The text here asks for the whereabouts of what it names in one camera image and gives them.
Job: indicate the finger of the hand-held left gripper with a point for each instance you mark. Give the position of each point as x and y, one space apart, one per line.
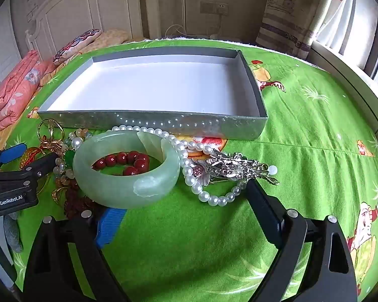
42 163
14 151

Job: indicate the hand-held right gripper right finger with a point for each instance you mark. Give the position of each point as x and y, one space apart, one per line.
262 206

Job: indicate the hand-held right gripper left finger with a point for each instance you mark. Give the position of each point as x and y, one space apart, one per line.
109 226

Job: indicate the pale green jade bangle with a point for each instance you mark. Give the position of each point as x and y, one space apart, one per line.
93 184

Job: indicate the silver metal brooch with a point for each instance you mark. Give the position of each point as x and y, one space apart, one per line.
236 166

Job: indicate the pink flower brooch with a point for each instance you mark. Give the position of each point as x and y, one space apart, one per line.
203 173

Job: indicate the grey cardboard box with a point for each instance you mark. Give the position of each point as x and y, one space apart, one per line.
160 81

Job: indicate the person's left hand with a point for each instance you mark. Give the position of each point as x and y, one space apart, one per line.
13 232

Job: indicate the pink floral quilt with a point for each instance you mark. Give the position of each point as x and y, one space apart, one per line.
12 91

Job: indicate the green printed bed sheet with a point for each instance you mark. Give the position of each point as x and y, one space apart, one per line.
192 242

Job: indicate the white wardrobe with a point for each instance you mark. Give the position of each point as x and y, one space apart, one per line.
0 59

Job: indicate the embroidered flower pillow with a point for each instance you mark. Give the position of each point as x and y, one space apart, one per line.
78 44

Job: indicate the beige pillow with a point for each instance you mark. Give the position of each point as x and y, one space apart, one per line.
113 39

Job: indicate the white window sill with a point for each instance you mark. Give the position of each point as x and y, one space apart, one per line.
343 75

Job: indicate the white wooden headboard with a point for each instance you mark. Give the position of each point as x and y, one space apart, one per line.
82 9

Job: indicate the printed striped curtain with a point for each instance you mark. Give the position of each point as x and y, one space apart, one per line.
286 15

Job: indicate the window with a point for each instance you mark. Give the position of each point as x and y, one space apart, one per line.
365 22

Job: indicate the white pole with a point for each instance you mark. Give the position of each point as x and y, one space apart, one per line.
184 3

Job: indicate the beige wall socket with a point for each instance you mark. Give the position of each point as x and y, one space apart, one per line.
214 8

